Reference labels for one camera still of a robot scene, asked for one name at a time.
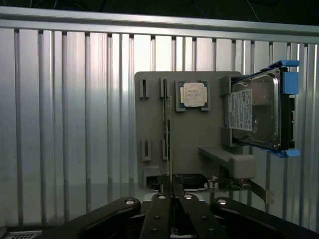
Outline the silver CPU chip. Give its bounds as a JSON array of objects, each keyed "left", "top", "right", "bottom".
[{"left": 180, "top": 81, "right": 207, "bottom": 108}]

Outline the hard disk in blue caddy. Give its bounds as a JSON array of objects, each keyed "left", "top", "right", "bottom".
[{"left": 223, "top": 59, "right": 301, "bottom": 159}]

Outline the grey parts rack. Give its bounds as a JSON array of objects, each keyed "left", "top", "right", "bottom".
[{"left": 134, "top": 71, "right": 256, "bottom": 192}]

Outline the black graphics card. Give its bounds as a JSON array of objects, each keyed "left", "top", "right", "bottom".
[{"left": 149, "top": 173, "right": 275, "bottom": 212}]

